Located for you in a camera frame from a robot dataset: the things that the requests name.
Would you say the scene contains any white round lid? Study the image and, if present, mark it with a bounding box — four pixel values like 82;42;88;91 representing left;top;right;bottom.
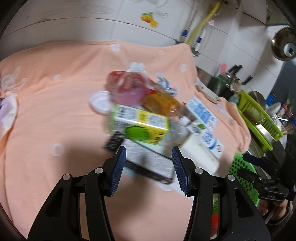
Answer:
89;91;113;115

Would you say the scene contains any green plastic trash basket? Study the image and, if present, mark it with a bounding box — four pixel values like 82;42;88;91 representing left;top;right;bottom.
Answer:
211;153;262;239

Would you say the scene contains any dark green utensil holder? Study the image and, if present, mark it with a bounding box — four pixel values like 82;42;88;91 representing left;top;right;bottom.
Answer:
207;63;237;96

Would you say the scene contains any yellow gas hose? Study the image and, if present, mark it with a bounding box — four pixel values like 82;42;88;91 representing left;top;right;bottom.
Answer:
186;1;221;46

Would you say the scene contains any black white small box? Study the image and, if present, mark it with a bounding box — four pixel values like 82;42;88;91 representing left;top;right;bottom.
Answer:
104;132;175;185

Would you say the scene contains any peach flower-pattern cloth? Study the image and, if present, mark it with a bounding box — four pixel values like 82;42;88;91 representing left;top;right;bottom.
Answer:
1;42;250;236

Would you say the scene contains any pink clear plastic bottle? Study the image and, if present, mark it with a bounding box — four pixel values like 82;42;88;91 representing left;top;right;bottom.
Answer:
105;71;149;106

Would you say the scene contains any white ceramic saucer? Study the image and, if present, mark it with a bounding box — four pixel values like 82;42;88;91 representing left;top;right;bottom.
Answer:
196;85;220;103

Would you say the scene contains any white crumpled tissue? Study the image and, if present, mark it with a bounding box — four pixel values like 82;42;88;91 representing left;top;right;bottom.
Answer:
1;93;18;140

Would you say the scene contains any amber tea bottle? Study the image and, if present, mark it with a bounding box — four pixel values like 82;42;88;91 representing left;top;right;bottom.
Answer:
142;84;196;122

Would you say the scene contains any large blue white carton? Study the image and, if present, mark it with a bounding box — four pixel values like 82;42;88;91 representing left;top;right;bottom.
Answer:
186;97;218;131

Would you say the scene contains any person right hand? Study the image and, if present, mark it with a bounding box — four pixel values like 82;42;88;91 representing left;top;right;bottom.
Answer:
258;199;288;220

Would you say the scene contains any blue white milk carton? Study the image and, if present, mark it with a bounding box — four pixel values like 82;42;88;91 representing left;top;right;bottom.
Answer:
180;121;224;175

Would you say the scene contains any yellow green juice carton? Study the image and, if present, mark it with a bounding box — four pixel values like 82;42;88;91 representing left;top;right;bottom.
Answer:
110;104;171;145

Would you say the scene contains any crumpled foil wrapper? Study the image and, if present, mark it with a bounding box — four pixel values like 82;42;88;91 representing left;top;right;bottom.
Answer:
156;72;178;97

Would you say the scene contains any hanging steel ladle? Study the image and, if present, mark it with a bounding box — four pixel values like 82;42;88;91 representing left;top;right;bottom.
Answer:
271;27;295;61

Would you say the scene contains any steel pot lid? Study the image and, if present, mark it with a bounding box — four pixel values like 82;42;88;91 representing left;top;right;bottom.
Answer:
248;91;266;109

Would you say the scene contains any green dish drying rack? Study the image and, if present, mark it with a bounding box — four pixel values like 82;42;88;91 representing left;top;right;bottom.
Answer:
237;90;283;152

